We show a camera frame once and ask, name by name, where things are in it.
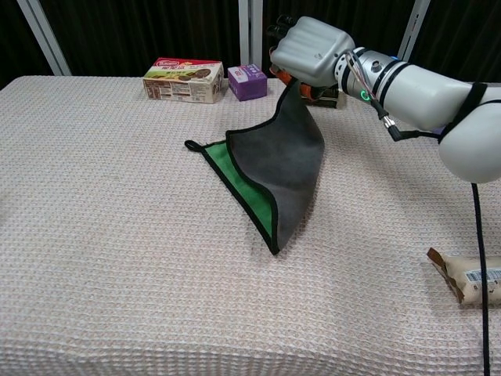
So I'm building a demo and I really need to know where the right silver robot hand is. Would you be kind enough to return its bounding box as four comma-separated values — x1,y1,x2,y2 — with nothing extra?
266,14,356,99

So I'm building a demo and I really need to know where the green microfibre cloth black trim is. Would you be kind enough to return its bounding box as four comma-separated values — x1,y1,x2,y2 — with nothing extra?
184,79,327,256

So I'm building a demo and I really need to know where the small purple carton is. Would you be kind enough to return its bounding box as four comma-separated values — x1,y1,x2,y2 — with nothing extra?
227,63,269,103

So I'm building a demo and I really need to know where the cookie box with red logo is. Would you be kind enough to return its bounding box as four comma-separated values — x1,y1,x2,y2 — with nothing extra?
142,57,225,105

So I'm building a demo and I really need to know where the black pleated curtain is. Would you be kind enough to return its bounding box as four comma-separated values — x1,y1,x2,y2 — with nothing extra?
0,0,501,92

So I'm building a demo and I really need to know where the beige woven tablecloth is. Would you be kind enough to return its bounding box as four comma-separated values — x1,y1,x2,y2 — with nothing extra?
0,74,501,376

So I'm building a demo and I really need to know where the brown beige snack packet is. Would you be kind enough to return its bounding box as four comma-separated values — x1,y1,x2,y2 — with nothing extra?
426,247,501,310

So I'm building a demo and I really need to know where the grey metal frame post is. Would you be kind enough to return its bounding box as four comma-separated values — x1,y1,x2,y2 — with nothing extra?
237,0,262,72
395,0,431,60
15,0,72,77

